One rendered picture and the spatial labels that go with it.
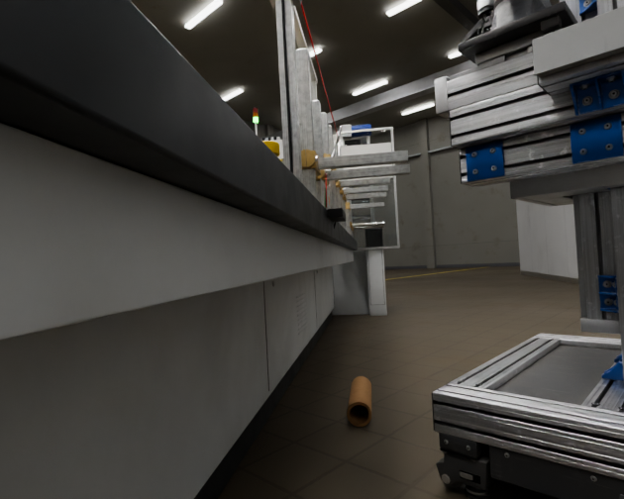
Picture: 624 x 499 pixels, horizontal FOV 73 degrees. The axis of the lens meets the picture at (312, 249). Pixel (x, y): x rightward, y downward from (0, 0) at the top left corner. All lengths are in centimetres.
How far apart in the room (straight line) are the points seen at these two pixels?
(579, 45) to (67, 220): 88
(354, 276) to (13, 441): 374
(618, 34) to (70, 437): 102
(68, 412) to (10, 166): 41
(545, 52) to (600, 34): 9
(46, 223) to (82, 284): 4
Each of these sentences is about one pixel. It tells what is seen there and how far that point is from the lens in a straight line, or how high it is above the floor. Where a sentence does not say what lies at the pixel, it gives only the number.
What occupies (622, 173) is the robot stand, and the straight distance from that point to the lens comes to 115.
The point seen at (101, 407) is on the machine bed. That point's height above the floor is 37.
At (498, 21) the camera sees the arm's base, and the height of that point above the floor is 108.
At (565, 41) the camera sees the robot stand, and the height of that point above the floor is 92.
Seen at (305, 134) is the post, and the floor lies 91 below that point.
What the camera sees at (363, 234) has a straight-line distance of 397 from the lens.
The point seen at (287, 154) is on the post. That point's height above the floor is 79.
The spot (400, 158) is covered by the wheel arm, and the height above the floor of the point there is 82.
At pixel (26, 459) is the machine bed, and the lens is 57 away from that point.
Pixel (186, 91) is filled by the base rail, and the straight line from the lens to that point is 33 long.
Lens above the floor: 55
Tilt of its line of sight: 1 degrees up
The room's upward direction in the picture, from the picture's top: 3 degrees counter-clockwise
